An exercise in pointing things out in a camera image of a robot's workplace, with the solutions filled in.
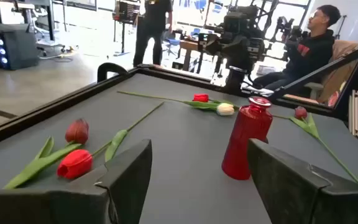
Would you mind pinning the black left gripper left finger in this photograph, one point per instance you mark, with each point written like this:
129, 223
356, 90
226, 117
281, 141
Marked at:
120, 186

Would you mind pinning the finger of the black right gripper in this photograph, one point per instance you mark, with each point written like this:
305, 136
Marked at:
257, 49
204, 42

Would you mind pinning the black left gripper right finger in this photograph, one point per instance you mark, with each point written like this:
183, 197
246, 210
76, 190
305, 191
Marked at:
284, 186

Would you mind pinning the bright red artificial tulip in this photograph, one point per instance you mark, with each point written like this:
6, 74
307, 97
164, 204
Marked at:
200, 97
75, 163

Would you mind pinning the white artificial tulip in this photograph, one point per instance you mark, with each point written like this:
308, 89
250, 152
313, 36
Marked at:
225, 109

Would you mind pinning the dark red artificial tulip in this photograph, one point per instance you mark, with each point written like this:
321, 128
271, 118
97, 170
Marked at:
77, 132
301, 112

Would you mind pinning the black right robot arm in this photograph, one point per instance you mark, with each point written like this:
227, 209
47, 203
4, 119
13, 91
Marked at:
238, 18

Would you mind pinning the red ribbed glass vase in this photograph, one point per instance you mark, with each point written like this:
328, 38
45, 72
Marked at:
244, 140

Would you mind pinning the wooden side table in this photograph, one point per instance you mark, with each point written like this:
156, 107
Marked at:
190, 46

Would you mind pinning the black background robot rig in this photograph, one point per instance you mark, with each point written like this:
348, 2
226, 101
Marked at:
286, 29

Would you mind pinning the person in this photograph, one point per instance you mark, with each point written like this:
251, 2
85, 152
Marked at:
154, 18
309, 53

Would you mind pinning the black diagonal support strut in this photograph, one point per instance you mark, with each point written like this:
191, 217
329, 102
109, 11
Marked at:
322, 70

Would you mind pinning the black equipment rack stand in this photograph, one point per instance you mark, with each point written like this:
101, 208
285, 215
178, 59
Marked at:
126, 12

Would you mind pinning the tan armchair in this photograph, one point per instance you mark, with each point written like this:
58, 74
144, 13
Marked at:
343, 53

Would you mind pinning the grey computer tower blue lights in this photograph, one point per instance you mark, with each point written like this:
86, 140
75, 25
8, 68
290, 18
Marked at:
17, 49

